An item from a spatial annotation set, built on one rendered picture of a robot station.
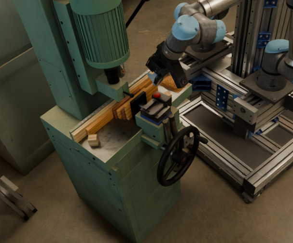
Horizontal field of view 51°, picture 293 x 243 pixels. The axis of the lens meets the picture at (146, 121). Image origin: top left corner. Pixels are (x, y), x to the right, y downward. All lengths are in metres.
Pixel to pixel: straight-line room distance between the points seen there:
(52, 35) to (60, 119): 0.50
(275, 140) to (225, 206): 0.56
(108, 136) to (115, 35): 0.44
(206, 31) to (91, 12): 0.38
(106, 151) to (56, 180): 1.19
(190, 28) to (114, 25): 0.28
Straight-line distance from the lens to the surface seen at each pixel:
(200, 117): 2.34
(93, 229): 2.14
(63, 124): 1.60
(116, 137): 1.32
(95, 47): 1.15
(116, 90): 1.29
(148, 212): 1.85
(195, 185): 2.21
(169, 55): 1.07
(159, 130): 1.25
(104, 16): 1.08
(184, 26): 0.98
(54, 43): 1.31
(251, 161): 2.11
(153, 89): 1.43
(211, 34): 1.06
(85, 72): 1.32
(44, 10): 1.26
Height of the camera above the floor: 1.87
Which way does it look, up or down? 45 degrees down
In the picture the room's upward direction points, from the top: 8 degrees counter-clockwise
